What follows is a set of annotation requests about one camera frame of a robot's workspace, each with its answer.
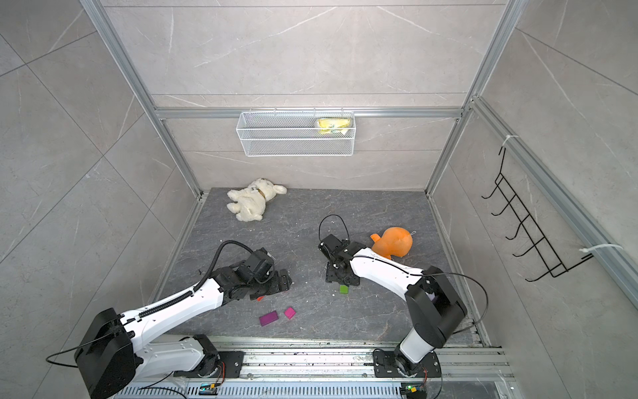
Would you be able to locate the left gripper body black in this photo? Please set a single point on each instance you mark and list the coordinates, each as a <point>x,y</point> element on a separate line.
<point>271,284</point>

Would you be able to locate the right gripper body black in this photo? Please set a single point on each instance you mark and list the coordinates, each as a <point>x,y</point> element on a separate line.
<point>333,275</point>

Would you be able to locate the purple rectangular block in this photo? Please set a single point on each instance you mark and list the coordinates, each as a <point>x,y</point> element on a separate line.
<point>268,318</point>

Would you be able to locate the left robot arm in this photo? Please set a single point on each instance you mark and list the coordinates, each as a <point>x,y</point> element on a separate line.
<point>118,349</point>

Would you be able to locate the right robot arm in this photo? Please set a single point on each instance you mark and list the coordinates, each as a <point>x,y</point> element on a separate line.
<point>435,307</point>

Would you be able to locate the pink cube block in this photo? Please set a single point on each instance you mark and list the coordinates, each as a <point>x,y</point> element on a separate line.
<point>290,312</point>

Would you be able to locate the orange plush toy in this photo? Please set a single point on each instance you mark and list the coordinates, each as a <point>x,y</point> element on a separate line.
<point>395,241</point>

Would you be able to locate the white plush dog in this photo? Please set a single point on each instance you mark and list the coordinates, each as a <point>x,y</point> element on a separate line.
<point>249,204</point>

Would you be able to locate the yellow sponge in basket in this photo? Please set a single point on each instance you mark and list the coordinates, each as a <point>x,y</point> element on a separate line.
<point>333,126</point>

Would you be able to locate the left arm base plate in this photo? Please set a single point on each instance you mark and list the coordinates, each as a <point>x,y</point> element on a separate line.
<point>227,364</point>

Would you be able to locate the metal rail frame front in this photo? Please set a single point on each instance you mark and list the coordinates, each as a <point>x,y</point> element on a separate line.
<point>340,370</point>

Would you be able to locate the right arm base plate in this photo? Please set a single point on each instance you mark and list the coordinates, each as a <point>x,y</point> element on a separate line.
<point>394,364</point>

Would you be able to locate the white wire mesh basket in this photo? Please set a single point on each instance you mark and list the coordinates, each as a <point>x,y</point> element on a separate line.
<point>292,133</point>

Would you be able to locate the black wire hook rack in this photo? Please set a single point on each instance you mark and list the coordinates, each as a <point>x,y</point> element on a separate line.
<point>537,241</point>

